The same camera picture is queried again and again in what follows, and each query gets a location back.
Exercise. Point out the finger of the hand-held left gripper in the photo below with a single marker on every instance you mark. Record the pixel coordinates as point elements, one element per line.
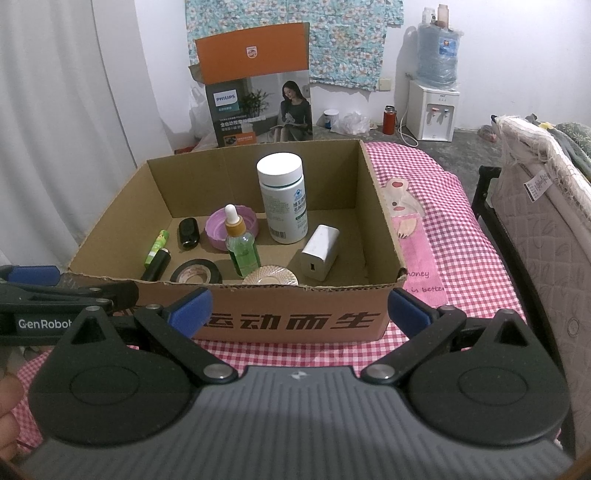
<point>34,274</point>
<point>115,294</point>

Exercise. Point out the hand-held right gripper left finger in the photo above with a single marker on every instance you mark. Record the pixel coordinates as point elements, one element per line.
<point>191,308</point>

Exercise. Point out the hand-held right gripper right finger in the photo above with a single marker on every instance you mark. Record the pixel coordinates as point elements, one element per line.
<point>406,307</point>

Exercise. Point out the black tape roll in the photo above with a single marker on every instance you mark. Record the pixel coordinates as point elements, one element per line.
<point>178,274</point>

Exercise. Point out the black cylinder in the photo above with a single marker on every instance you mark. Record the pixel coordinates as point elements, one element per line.
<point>157,266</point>

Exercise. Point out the small green tube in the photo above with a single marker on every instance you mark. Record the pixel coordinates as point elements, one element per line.
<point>157,242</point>

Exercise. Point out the small black oval case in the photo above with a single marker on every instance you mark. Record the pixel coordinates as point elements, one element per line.
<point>189,233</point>

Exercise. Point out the green dropper bottle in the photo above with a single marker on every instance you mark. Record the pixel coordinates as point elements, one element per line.
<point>244,254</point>

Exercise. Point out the pink round lid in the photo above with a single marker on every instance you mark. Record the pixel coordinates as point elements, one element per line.
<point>217,228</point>

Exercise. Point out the white charger block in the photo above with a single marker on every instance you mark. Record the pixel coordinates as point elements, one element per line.
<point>318,251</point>

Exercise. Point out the brown cardboard box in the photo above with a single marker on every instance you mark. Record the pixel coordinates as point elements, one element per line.
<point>194,184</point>

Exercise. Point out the white capped pill bottle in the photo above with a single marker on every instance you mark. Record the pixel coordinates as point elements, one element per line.
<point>281,203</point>

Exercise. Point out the person's left hand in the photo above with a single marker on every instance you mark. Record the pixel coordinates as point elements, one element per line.
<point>10,415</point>

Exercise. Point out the pink checkered tablecloth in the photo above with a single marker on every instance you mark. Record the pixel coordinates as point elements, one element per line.
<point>461,240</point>

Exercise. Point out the quilted mattress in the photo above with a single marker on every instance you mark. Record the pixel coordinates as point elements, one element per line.
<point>545,258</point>

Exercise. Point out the red package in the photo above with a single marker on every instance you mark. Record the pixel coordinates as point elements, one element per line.
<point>184,150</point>

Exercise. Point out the white curtain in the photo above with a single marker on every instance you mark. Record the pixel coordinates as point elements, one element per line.
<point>69,115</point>

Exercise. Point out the red thermos flask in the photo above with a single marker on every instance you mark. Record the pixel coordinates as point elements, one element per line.
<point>389,121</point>

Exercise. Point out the white shopping bag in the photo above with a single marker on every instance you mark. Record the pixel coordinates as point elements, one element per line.
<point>198,120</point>

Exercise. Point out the clear plastic bag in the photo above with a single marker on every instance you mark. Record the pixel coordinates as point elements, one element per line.
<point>353,124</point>

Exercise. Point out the rag on floor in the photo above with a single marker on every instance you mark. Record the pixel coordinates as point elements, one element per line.
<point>487,133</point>

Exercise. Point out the white water dispenser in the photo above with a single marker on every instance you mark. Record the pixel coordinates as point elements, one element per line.
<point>420,110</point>

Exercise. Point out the small white tub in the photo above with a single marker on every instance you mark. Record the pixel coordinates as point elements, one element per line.
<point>330,120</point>

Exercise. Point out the white fluffy blanket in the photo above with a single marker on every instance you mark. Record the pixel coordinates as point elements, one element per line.
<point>521,134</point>

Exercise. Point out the grey blanket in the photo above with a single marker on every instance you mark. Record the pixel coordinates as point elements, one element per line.
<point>577,143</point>

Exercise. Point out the orange printed appliance carton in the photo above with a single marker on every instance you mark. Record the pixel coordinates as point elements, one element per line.
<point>249,55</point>

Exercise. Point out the small pale bottle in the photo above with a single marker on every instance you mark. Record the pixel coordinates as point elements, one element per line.
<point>429,17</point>
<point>443,14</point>

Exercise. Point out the black metal frame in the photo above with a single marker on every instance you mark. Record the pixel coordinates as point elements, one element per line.
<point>489,198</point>

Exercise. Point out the wall socket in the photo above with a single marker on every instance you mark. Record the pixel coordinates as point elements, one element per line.
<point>386,84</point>

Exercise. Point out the floral wall cloth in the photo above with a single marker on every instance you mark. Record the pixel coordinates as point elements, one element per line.
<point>346,46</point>

